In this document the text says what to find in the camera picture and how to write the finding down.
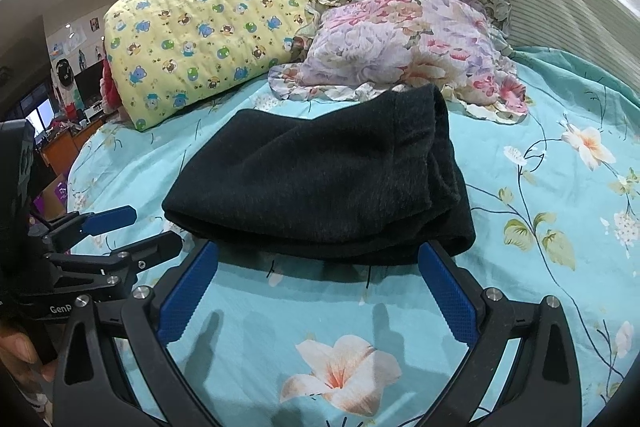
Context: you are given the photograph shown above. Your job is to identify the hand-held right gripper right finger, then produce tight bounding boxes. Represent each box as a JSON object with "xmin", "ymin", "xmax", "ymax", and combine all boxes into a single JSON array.
[{"xmin": 415, "ymin": 240, "xmax": 583, "ymax": 427}]

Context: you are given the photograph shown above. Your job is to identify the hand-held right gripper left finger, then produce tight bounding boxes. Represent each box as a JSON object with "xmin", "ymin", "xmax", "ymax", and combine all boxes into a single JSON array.
[{"xmin": 52, "ymin": 240, "xmax": 221, "ymax": 427}]

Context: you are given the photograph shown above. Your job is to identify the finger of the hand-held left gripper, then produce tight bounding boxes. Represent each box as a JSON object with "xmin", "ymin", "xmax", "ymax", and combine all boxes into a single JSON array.
[
  {"xmin": 47, "ymin": 231, "xmax": 184, "ymax": 281},
  {"xmin": 30, "ymin": 205, "xmax": 139, "ymax": 254}
]

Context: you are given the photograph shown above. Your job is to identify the black pants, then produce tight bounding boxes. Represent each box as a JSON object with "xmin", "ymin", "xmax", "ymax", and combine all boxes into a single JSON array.
[{"xmin": 161, "ymin": 84, "xmax": 476, "ymax": 267}]

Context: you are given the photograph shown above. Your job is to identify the person's left hand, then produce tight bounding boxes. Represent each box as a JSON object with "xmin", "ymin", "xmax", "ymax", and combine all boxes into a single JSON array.
[{"xmin": 0, "ymin": 321, "xmax": 57, "ymax": 414}]

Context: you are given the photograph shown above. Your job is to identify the purple box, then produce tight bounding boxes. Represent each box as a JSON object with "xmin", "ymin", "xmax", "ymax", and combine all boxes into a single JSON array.
[{"xmin": 36, "ymin": 174, "xmax": 69, "ymax": 219}]

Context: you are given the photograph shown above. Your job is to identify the wooden desk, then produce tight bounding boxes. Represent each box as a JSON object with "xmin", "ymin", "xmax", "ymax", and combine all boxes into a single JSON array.
[{"xmin": 42, "ymin": 121, "xmax": 103, "ymax": 178}]

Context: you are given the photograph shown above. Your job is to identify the teal floral bed sheet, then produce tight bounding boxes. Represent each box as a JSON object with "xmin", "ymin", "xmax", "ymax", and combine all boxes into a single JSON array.
[{"xmin": 67, "ymin": 46, "xmax": 640, "ymax": 427}]

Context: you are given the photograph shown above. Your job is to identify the red cloth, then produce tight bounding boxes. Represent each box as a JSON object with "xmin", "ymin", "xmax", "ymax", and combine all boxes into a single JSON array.
[{"xmin": 99, "ymin": 61, "xmax": 122, "ymax": 114}]

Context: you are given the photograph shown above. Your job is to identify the black monitor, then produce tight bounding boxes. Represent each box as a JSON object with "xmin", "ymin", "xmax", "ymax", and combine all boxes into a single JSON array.
[{"xmin": 75, "ymin": 59, "xmax": 106, "ymax": 104}]

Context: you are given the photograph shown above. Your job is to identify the yellow animal print pillow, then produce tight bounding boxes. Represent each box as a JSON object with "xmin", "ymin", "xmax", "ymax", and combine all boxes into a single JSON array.
[{"xmin": 103, "ymin": 0, "xmax": 321, "ymax": 132}]

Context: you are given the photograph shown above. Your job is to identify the pink floral ruffled pillow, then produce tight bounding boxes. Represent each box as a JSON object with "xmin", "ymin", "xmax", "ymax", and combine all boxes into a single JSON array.
[{"xmin": 267, "ymin": 0, "xmax": 530, "ymax": 126}]

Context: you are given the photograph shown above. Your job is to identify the round black wall item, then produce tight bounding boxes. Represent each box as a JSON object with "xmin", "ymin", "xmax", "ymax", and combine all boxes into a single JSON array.
[{"xmin": 55, "ymin": 59, "xmax": 76, "ymax": 88}]

